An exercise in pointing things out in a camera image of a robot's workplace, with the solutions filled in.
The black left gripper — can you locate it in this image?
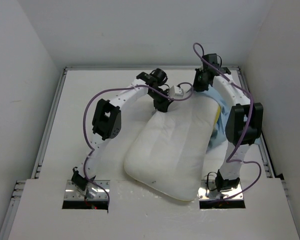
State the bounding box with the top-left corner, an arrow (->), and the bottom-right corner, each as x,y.
148,88 -> 174,114

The white pillow with yellow edge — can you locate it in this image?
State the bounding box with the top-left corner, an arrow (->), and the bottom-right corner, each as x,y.
123,94 -> 219,202

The light blue pillowcase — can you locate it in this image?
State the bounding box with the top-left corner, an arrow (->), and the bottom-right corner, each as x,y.
205,88 -> 230,152

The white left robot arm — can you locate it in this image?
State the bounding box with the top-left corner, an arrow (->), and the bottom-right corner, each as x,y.
71,68 -> 176,200

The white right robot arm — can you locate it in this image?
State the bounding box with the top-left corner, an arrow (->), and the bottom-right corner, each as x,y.
193,53 -> 264,192

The white front cover panel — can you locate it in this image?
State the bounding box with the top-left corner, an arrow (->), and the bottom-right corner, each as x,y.
9,179 -> 299,240

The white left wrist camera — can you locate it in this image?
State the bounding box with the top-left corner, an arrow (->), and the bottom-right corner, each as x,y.
168,85 -> 185,100

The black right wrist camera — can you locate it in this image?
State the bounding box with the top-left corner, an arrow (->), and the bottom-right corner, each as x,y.
203,53 -> 223,68

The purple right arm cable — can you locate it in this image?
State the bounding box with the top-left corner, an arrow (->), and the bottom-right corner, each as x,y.
191,42 -> 263,202

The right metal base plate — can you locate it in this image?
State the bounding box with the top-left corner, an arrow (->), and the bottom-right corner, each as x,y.
197,180 -> 244,201

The metal base plate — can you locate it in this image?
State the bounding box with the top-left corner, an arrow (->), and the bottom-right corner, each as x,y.
197,180 -> 244,201
63,180 -> 110,201

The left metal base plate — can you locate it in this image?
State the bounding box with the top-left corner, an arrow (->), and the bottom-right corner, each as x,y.
63,180 -> 110,201

